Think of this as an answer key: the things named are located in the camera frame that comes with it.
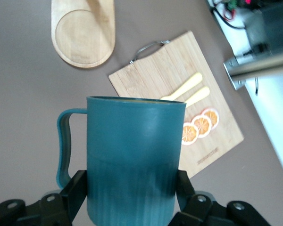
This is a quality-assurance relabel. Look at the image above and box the dried orange slice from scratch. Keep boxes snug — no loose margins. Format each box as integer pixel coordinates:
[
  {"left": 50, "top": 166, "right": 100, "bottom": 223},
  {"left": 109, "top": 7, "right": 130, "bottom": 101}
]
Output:
[
  {"left": 181, "top": 122, "right": 200, "bottom": 146},
  {"left": 201, "top": 107, "right": 220, "bottom": 130},
  {"left": 191, "top": 114, "right": 213, "bottom": 139}
]

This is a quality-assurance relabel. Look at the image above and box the yellow plastic fork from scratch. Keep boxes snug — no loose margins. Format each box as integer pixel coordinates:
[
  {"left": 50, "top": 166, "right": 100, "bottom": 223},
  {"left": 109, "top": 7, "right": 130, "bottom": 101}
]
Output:
[{"left": 159, "top": 72, "right": 203, "bottom": 101}]

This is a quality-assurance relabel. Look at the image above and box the black cable beside circuit board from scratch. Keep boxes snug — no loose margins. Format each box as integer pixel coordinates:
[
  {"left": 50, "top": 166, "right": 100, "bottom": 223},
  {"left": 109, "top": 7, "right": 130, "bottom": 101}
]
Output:
[{"left": 210, "top": 4, "right": 248, "bottom": 29}]

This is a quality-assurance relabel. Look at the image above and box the yellow plastic knife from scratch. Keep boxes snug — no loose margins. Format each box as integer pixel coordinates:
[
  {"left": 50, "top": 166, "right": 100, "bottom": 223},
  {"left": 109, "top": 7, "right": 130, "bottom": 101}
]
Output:
[{"left": 184, "top": 86, "right": 211, "bottom": 108}]

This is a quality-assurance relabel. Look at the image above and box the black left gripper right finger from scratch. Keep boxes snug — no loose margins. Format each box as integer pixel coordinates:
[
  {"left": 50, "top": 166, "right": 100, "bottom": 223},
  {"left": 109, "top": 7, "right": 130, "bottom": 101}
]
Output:
[{"left": 171, "top": 169, "right": 272, "bottom": 226}]

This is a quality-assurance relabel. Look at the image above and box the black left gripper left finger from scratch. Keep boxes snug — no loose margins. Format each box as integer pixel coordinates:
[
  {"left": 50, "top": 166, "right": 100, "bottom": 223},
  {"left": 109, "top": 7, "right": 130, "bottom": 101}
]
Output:
[{"left": 0, "top": 169, "right": 88, "bottom": 226}]

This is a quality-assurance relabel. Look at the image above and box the wooden mug tree stand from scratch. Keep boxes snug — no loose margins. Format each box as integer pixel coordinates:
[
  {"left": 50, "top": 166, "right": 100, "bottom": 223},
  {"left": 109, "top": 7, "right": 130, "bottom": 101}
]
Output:
[{"left": 50, "top": 0, "right": 116, "bottom": 69}]

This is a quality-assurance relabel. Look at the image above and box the bamboo cutting board, metal handle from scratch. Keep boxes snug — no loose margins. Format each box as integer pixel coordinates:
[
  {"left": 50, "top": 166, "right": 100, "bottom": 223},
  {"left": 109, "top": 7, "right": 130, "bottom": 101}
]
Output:
[{"left": 108, "top": 30, "right": 245, "bottom": 183}]

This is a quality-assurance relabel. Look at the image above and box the brown table cover sheet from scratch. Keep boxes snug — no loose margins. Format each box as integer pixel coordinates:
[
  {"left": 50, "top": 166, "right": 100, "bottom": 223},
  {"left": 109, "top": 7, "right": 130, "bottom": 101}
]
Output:
[{"left": 0, "top": 0, "right": 283, "bottom": 226}]

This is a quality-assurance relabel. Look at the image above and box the teal plastic cup with handle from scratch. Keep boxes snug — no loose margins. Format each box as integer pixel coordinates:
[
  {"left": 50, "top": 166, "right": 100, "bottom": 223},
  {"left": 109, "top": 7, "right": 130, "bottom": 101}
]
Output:
[{"left": 56, "top": 96, "right": 188, "bottom": 226}]

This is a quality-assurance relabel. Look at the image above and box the aluminium camera mount post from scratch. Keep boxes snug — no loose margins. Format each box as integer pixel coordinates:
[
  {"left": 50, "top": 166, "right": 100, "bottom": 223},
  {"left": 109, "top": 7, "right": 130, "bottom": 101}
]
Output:
[{"left": 223, "top": 50, "right": 283, "bottom": 91}]

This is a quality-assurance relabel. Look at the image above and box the dark grey equipment box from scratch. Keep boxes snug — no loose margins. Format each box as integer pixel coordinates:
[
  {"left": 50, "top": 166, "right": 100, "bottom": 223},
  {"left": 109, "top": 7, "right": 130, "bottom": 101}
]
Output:
[{"left": 245, "top": 6, "right": 283, "bottom": 57}]

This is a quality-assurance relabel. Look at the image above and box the green circuit board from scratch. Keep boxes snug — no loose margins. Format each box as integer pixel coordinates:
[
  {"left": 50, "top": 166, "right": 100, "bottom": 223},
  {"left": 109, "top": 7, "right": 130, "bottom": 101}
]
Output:
[{"left": 223, "top": 0, "right": 252, "bottom": 10}]

